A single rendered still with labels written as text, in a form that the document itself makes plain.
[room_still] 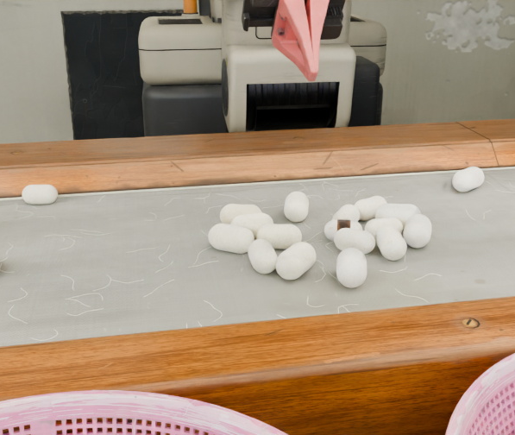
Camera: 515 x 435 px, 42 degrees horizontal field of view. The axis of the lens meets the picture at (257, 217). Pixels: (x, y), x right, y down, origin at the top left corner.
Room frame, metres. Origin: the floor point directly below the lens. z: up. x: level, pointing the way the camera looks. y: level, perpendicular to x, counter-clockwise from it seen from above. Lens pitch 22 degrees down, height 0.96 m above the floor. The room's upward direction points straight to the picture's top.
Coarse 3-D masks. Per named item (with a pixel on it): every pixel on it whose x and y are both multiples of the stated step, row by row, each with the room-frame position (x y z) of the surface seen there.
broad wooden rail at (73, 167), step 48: (0, 144) 0.70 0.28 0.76; (48, 144) 0.70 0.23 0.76; (96, 144) 0.70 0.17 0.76; (144, 144) 0.70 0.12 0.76; (192, 144) 0.70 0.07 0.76; (240, 144) 0.70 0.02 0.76; (288, 144) 0.70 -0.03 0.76; (336, 144) 0.70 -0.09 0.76; (384, 144) 0.70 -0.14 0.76; (432, 144) 0.70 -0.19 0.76; (480, 144) 0.71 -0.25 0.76; (0, 192) 0.60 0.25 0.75
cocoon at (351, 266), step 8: (352, 248) 0.44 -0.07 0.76; (344, 256) 0.42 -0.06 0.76; (352, 256) 0.42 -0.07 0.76; (360, 256) 0.42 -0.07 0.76; (336, 264) 0.43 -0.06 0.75; (344, 264) 0.41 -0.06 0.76; (352, 264) 0.41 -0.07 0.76; (360, 264) 0.41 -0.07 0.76; (336, 272) 0.42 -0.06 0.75; (344, 272) 0.41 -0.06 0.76; (352, 272) 0.41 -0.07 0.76; (360, 272) 0.41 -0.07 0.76; (344, 280) 0.41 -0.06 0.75; (352, 280) 0.41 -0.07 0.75; (360, 280) 0.41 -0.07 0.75
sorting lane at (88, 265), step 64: (128, 192) 0.61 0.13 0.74; (192, 192) 0.61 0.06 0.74; (256, 192) 0.61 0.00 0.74; (320, 192) 0.61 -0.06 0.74; (384, 192) 0.61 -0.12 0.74; (448, 192) 0.61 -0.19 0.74; (512, 192) 0.61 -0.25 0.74; (0, 256) 0.47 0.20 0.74; (64, 256) 0.47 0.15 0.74; (128, 256) 0.47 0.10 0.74; (192, 256) 0.47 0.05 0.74; (320, 256) 0.47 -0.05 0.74; (448, 256) 0.47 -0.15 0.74; (512, 256) 0.47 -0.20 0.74; (0, 320) 0.37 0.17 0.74; (64, 320) 0.37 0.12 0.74; (128, 320) 0.37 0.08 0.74; (192, 320) 0.37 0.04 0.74; (256, 320) 0.37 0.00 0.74
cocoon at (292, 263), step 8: (288, 248) 0.44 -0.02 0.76; (296, 248) 0.44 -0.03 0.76; (304, 248) 0.44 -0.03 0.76; (312, 248) 0.44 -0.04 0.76; (280, 256) 0.43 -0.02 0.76; (288, 256) 0.42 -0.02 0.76; (296, 256) 0.42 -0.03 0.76; (304, 256) 0.43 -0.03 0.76; (312, 256) 0.44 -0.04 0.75; (280, 264) 0.42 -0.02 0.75; (288, 264) 0.42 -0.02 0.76; (296, 264) 0.42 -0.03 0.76; (304, 264) 0.43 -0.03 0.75; (312, 264) 0.44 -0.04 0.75; (280, 272) 0.42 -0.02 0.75; (288, 272) 0.42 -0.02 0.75; (296, 272) 0.42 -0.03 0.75; (304, 272) 0.43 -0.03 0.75
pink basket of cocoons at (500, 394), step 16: (496, 368) 0.28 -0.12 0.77; (512, 368) 0.28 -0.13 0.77; (480, 384) 0.26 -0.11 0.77; (496, 384) 0.27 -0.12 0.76; (512, 384) 0.28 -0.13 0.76; (464, 400) 0.25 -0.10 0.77; (480, 400) 0.26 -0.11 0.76; (496, 400) 0.27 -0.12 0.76; (512, 400) 0.27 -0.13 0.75; (464, 416) 0.24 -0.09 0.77; (480, 416) 0.25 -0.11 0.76; (496, 416) 0.26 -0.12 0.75; (512, 416) 0.27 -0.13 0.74; (448, 432) 0.23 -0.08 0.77; (464, 432) 0.24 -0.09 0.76; (480, 432) 0.25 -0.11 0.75; (496, 432) 0.26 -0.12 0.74; (512, 432) 0.27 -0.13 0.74
